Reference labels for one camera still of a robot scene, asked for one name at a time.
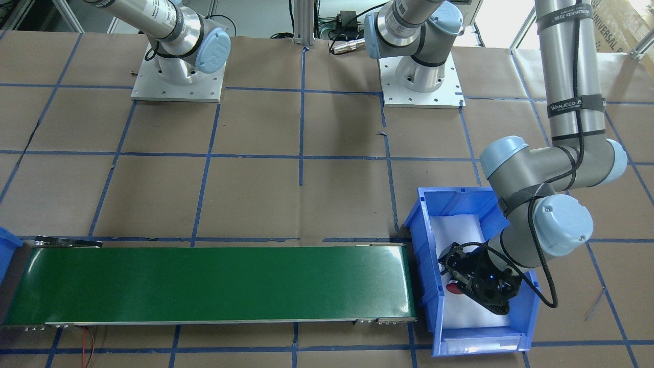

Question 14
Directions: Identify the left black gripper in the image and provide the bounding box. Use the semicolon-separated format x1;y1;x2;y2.
438;243;522;315

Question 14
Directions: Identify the red push button switch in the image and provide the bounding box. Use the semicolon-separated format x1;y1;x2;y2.
445;280;464;295

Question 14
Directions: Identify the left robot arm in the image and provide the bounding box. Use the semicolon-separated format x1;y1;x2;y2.
439;1;627;316

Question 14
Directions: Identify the white foam pad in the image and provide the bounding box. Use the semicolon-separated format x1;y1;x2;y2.
429;214;509;329

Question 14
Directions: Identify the blue plastic bin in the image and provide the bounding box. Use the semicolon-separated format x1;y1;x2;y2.
405;187;540;358
0;227;24;283

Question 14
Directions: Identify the black power adapter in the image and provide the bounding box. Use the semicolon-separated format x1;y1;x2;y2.
336;10;358;32

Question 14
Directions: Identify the green conveyor belt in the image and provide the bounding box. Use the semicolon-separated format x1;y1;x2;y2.
3;245;416;326

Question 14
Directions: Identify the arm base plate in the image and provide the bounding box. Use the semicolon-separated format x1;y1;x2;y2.
131;55;226;103
378;54;465;109

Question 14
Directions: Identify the aluminium frame post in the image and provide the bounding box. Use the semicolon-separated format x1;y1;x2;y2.
292;1;318;49

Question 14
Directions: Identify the red black wire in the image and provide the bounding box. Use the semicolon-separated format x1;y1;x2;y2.
82;326;97;368

